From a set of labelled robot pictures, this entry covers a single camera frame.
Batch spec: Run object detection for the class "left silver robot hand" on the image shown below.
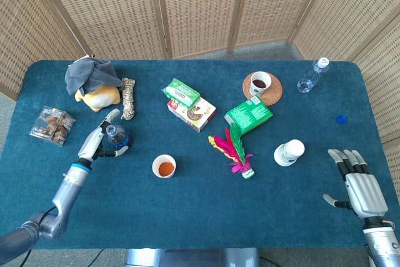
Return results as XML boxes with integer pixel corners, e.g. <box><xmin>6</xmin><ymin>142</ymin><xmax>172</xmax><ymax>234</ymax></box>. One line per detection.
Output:
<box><xmin>77</xmin><ymin>108</ymin><xmax>129</xmax><ymax>163</ymax></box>

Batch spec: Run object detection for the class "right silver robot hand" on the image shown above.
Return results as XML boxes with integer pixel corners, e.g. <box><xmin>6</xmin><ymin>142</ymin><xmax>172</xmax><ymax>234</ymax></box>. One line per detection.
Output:
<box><xmin>322</xmin><ymin>149</ymin><xmax>389</xmax><ymax>220</ymax></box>

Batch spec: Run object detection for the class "small dark glass bottle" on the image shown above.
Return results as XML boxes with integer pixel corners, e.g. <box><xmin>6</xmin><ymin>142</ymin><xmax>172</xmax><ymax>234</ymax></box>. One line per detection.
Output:
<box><xmin>105</xmin><ymin>124</ymin><xmax>129</xmax><ymax>151</ymax></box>

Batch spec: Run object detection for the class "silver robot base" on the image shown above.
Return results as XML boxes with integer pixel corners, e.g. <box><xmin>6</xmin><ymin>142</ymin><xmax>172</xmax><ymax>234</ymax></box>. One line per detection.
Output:
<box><xmin>124</xmin><ymin>248</ymin><xmax>260</xmax><ymax>267</ymax></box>

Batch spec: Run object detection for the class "white paper cup without print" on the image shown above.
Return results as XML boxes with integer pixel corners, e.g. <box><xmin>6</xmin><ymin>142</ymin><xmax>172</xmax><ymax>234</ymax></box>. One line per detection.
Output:
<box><xmin>151</xmin><ymin>154</ymin><xmax>177</xmax><ymax>179</ymax></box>

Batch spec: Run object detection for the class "white paper cup on side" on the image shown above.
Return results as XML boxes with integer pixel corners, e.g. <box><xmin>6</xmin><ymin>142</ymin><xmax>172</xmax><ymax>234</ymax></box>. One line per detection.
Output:
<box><xmin>273</xmin><ymin>139</ymin><xmax>306</xmax><ymax>167</ymax></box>

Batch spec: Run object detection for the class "printed paper cup dark drink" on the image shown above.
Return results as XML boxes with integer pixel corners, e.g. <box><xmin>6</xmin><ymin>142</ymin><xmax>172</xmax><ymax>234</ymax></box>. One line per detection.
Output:
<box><xmin>249</xmin><ymin>71</ymin><xmax>273</xmax><ymax>96</ymax></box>

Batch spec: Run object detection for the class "clear box of brown snacks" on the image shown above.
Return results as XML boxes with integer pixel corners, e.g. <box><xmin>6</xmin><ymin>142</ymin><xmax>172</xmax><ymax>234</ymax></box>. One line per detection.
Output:
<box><xmin>28</xmin><ymin>105</ymin><xmax>76</xmax><ymax>148</ymax></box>

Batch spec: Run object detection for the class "yellow plush toy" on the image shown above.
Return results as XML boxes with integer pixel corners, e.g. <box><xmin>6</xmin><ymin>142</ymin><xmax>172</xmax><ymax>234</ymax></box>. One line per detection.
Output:
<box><xmin>74</xmin><ymin>84</ymin><xmax>122</xmax><ymax>113</ymax></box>

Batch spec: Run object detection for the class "gray cloth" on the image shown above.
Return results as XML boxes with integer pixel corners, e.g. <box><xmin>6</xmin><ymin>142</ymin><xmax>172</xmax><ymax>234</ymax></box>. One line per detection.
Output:
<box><xmin>64</xmin><ymin>56</ymin><xmax>124</xmax><ymax>96</ymax></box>

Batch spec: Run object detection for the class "green snack package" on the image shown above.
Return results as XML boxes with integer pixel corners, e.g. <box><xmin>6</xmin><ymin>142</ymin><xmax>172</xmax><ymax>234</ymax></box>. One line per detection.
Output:
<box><xmin>161</xmin><ymin>78</ymin><xmax>201</xmax><ymax>109</ymax></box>

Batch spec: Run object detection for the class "red cookie box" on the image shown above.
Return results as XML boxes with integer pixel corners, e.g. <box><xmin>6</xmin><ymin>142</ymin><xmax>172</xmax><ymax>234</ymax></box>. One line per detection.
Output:
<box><xmin>167</xmin><ymin>97</ymin><xmax>217</xmax><ymax>133</ymax></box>

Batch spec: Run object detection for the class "clear water bottle white cap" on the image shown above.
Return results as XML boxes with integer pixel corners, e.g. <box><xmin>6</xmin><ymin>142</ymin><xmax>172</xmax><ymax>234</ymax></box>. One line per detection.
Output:
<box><xmin>296</xmin><ymin>57</ymin><xmax>331</xmax><ymax>94</ymax></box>

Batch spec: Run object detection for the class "blue carpet table cover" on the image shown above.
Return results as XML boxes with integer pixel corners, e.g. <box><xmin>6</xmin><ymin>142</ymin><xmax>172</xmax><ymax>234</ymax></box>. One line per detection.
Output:
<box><xmin>0</xmin><ymin>59</ymin><xmax>394</xmax><ymax>251</ymax></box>

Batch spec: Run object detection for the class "colourful feather shuttlecock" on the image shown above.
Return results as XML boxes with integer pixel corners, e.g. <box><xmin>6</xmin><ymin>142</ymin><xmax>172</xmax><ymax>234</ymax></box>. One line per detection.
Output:
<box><xmin>208</xmin><ymin>123</ymin><xmax>254</xmax><ymax>181</ymax></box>

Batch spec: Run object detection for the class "round woven coaster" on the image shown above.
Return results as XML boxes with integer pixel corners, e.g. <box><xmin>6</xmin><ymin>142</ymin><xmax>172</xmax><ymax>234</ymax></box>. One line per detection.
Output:
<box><xmin>242</xmin><ymin>71</ymin><xmax>284</xmax><ymax>107</ymax></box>

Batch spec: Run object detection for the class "green cardboard box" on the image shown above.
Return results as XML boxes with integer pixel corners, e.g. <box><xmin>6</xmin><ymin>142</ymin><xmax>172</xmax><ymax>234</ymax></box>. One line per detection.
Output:
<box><xmin>224</xmin><ymin>96</ymin><xmax>274</xmax><ymax>135</ymax></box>

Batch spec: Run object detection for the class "bamboo folding screen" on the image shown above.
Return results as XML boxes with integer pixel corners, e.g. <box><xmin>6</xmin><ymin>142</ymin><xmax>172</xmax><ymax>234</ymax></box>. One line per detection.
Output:
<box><xmin>0</xmin><ymin>0</ymin><xmax>400</xmax><ymax>196</ymax></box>

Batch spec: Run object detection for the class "coiled twine rope bundle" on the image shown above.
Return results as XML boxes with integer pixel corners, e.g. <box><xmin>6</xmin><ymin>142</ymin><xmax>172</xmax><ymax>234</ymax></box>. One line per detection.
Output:
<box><xmin>120</xmin><ymin>77</ymin><xmax>137</xmax><ymax>121</ymax></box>

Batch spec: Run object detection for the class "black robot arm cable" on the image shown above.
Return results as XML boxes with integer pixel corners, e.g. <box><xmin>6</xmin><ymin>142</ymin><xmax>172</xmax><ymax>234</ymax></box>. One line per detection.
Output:
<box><xmin>18</xmin><ymin>206</ymin><xmax>59</xmax><ymax>267</ymax></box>

